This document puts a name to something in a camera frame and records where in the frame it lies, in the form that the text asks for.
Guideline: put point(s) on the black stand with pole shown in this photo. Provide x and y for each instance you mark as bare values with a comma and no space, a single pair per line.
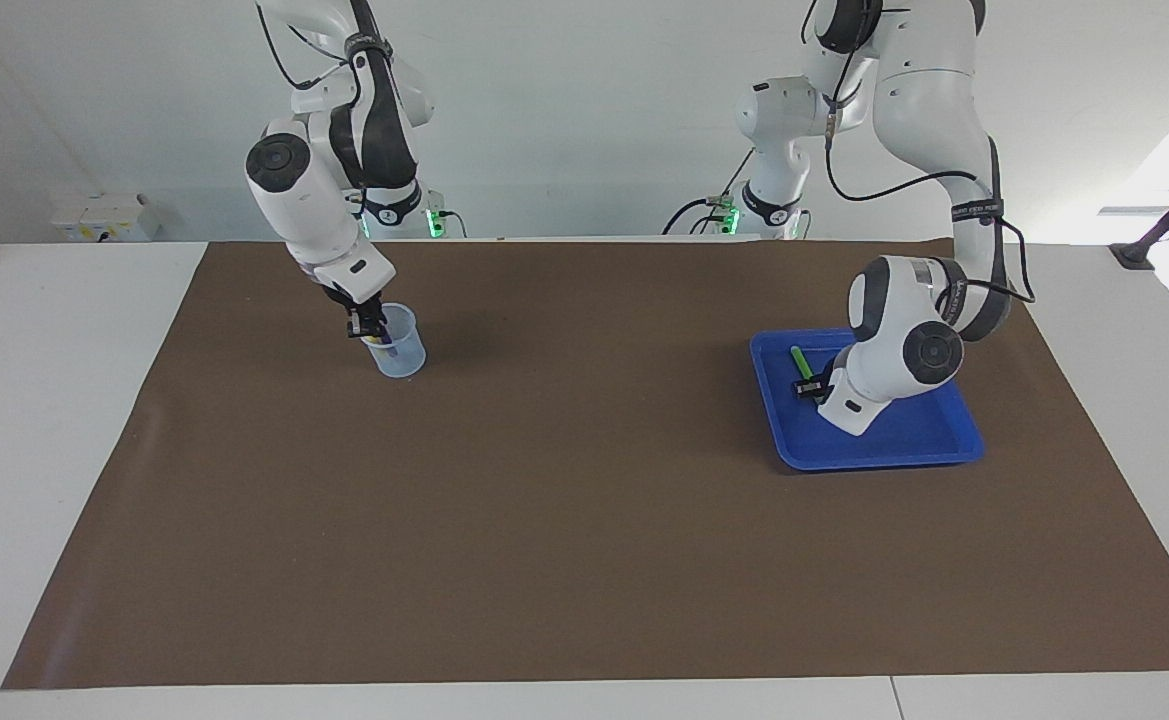
1134,255

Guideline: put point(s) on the blue plastic tray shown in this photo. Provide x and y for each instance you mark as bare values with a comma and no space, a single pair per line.
904,440

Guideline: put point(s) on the green marker pen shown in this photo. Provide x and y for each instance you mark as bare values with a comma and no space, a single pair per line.
801,362

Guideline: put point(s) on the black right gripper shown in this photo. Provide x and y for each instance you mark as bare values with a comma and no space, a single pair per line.
354,300

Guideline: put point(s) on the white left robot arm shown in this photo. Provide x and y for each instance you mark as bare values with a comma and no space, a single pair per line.
904,350

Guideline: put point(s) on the purple marker pen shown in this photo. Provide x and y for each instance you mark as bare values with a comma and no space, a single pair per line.
385,346

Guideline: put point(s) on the translucent plastic cup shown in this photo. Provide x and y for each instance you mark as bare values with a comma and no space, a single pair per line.
402,358

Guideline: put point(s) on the white wall socket box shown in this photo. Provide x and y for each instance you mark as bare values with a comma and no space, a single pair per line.
104,218

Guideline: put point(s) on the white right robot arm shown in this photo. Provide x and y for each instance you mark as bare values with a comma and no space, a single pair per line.
294,200

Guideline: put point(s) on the brown table mat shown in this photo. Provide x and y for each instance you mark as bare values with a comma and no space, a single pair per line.
544,520

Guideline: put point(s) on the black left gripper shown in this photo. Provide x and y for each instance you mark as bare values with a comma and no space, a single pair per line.
826,385

